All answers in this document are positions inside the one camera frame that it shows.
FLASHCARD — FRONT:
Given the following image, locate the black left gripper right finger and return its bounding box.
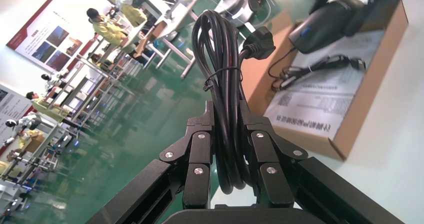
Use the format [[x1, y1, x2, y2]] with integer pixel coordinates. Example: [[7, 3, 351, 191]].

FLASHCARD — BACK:
[[238, 99, 309, 209]]

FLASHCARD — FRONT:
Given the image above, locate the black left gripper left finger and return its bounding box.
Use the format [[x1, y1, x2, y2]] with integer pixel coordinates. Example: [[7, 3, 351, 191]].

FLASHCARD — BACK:
[[158, 99, 216, 210]]

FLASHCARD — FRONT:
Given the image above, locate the black wired computer mouse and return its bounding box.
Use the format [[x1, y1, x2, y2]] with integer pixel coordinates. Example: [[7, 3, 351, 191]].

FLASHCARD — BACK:
[[266, 0, 369, 92]]

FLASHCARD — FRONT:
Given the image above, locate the black power cable with plug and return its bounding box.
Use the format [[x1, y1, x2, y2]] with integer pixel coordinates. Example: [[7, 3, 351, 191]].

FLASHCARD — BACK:
[[191, 9, 277, 196]]

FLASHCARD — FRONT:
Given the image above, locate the brown cardboard storage box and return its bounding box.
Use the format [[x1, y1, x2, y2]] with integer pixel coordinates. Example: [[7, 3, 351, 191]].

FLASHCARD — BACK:
[[241, 0, 410, 162]]

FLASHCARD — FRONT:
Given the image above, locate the grey wheeled machine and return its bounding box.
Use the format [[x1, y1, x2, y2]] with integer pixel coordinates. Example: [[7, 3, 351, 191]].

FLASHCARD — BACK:
[[213, 0, 273, 29]]

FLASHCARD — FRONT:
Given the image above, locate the white printed instruction sheet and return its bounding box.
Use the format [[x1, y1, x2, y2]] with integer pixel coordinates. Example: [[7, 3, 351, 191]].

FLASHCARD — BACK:
[[263, 28, 387, 141]]

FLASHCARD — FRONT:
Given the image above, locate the white work table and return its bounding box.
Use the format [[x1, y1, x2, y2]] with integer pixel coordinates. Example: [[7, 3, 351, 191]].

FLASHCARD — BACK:
[[132, 0, 214, 81]]

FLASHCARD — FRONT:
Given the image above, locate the person in yellow coat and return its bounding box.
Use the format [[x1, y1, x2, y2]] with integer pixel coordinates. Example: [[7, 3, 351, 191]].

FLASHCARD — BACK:
[[100, 0, 149, 29], [25, 91, 72, 118], [86, 7, 131, 48]]

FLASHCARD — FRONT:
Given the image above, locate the white humanoid robot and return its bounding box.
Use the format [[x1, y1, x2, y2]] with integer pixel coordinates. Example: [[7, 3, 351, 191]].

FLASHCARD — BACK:
[[40, 71, 68, 92], [3, 113, 43, 148]]

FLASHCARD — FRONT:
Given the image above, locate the red white photo poster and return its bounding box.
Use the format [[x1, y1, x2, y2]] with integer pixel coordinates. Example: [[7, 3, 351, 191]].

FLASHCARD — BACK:
[[5, 0, 101, 74]]

